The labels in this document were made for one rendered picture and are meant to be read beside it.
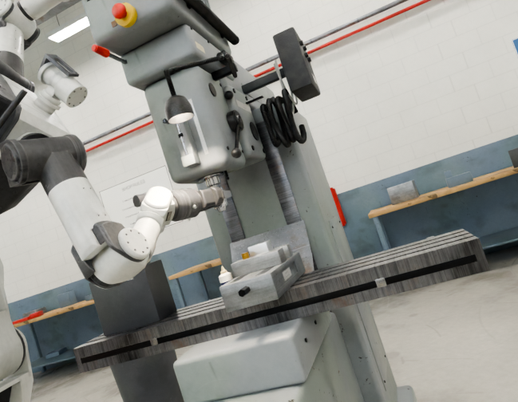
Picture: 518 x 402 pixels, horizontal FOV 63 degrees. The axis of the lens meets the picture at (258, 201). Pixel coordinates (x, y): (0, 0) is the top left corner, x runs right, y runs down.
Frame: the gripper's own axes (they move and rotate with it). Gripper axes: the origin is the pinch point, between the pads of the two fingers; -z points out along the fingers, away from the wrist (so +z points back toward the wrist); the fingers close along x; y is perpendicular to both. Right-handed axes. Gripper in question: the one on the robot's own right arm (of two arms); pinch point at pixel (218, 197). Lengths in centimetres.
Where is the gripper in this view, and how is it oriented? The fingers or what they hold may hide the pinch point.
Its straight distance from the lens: 132.7
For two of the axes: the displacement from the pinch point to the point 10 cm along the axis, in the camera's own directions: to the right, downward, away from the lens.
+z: -6.5, 1.5, -7.4
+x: -7.0, 2.7, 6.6
